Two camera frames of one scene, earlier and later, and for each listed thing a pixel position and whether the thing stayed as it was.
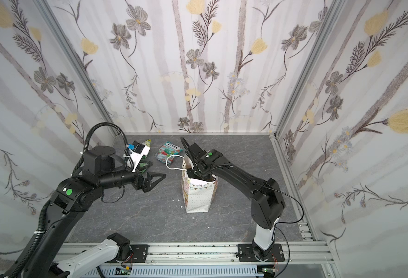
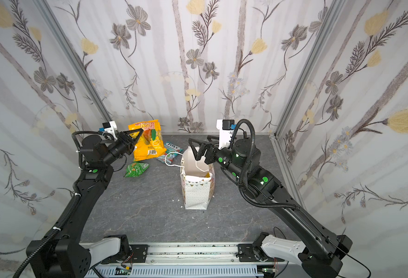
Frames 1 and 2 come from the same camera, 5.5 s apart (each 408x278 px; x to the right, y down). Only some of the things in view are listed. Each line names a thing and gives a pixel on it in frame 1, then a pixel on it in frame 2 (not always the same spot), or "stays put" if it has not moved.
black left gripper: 140,180 -> 126,142
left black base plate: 139,252 stays put
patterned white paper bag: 197,195 stays put
